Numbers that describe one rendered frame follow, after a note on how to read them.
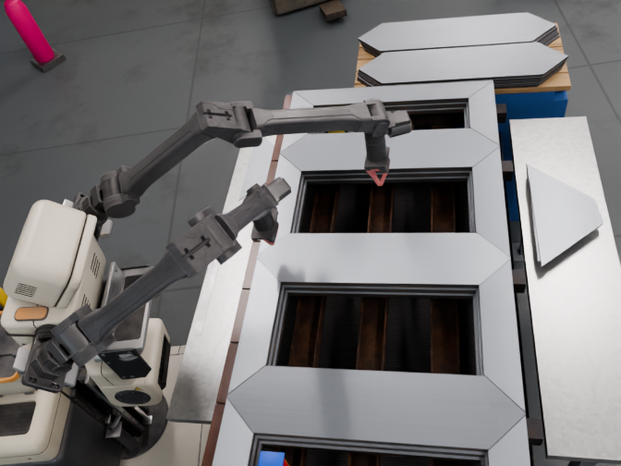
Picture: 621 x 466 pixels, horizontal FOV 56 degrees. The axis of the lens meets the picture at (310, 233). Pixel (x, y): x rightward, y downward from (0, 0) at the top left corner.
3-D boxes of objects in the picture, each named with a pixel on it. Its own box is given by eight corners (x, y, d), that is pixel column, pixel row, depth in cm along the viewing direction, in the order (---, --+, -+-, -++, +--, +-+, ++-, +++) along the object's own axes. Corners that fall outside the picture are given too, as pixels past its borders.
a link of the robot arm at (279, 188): (248, 189, 149) (268, 215, 150) (282, 163, 153) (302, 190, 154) (239, 197, 161) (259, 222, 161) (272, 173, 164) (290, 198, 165)
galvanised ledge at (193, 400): (295, 121, 247) (294, 116, 245) (233, 425, 170) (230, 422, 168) (249, 124, 251) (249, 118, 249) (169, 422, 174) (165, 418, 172)
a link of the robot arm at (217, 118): (207, 84, 132) (217, 120, 128) (248, 104, 143) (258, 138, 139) (92, 182, 153) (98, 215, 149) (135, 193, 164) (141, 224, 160)
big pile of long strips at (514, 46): (556, 22, 236) (558, 8, 232) (570, 86, 213) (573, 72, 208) (360, 36, 253) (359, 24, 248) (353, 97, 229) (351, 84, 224)
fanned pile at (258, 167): (288, 133, 239) (286, 126, 236) (273, 207, 216) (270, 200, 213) (260, 134, 242) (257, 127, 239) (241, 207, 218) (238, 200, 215)
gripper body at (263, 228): (279, 213, 169) (273, 197, 163) (273, 241, 163) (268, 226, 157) (258, 214, 170) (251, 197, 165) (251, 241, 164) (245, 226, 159)
